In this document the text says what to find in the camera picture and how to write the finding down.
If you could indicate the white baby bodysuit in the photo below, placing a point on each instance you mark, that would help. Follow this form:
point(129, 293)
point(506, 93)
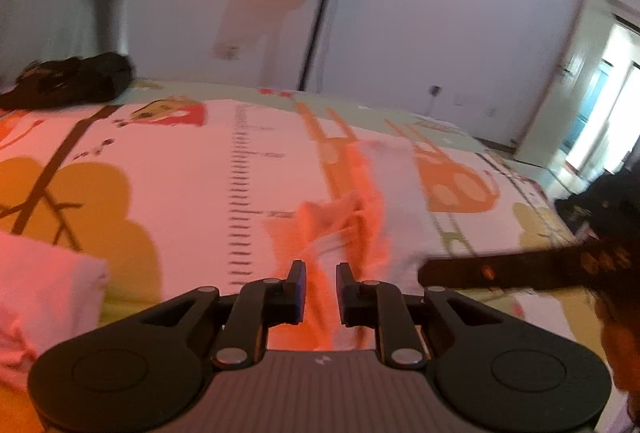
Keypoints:
point(395, 213)

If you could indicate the white door frame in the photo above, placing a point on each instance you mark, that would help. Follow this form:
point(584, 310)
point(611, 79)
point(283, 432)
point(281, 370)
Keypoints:
point(575, 78)

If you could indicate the black garment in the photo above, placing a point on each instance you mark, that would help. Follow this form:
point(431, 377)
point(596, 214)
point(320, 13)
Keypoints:
point(65, 80)

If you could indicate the dark cloth heap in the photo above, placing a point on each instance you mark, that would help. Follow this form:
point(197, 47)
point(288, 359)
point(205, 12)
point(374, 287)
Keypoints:
point(600, 203)

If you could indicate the person's right hand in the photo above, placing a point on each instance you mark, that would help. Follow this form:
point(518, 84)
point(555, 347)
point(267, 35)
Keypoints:
point(622, 353)

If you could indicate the white wall socket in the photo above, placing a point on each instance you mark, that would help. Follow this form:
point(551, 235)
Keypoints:
point(227, 50)

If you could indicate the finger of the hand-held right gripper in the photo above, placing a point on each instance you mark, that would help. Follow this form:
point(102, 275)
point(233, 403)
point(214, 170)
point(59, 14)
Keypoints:
point(500, 272)

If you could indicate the folded white garment pile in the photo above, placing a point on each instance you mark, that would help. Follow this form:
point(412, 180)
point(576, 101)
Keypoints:
point(45, 293)

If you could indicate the small wall fixture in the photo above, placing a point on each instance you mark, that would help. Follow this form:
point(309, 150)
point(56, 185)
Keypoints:
point(435, 89)

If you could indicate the printed play mat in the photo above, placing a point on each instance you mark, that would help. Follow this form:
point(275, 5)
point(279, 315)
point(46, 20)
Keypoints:
point(175, 153)

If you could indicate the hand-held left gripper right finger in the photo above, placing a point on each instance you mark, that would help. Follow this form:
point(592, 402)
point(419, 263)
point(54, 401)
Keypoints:
point(340, 293)

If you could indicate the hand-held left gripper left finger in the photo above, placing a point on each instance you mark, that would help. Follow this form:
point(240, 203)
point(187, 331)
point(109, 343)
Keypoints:
point(301, 288)

